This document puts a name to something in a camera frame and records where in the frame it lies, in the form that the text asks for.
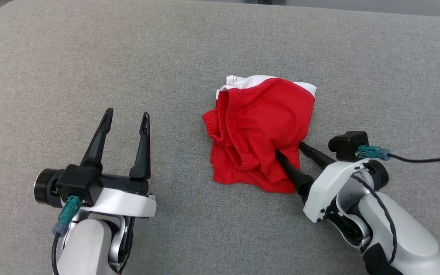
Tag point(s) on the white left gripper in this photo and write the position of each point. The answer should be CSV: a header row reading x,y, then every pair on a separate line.
x,y
124,202

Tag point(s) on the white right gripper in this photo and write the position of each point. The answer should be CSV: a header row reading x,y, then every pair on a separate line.
x,y
323,187

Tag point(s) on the red shorts with white stripe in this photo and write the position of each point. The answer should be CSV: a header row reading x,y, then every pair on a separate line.
x,y
266,126

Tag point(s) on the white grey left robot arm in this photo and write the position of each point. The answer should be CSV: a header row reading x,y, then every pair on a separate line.
x,y
86,244

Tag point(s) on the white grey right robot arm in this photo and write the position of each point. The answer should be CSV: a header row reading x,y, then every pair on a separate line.
x,y
399,233

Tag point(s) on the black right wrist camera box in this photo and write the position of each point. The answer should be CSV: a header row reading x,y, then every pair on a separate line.
x,y
348,145

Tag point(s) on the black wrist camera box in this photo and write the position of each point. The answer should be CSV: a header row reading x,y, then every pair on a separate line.
x,y
78,183
348,145

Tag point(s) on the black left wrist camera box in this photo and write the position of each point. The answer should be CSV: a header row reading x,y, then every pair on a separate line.
x,y
78,183

